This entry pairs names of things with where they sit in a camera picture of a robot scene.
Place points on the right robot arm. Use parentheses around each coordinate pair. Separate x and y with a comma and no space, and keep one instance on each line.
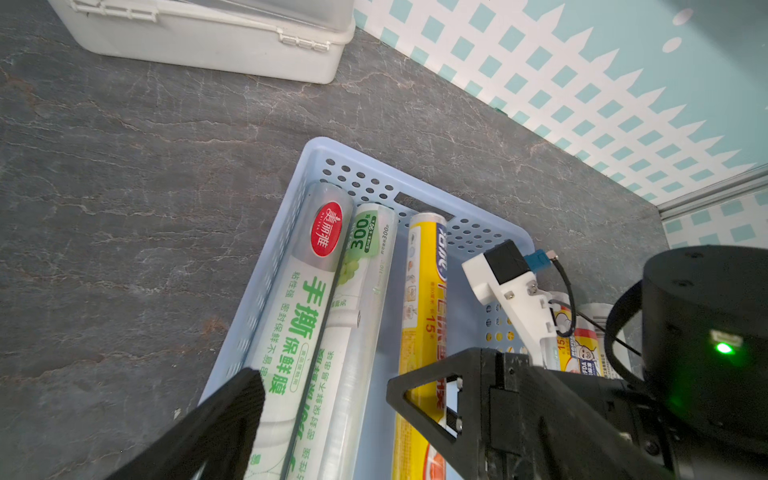
(688,343)

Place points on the white green wrap roll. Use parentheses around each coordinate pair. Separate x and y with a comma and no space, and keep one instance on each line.
(288,333)

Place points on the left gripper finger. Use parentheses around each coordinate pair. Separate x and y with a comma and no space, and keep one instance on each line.
(214,441)

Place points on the yellow red-end wrap roll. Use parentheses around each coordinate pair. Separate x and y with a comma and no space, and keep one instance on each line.
(423,338)

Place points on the yellow red wrap roll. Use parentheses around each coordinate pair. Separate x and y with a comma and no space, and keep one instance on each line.
(579,353)

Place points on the light blue plastic basket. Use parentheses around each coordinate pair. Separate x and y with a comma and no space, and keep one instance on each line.
(471,230)

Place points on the silver green wrap roll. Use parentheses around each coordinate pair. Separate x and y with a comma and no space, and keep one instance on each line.
(332,415)

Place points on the white plastic storage box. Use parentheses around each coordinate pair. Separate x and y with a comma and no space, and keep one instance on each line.
(292,40)

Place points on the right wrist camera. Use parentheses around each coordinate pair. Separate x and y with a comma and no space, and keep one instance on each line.
(503,275)

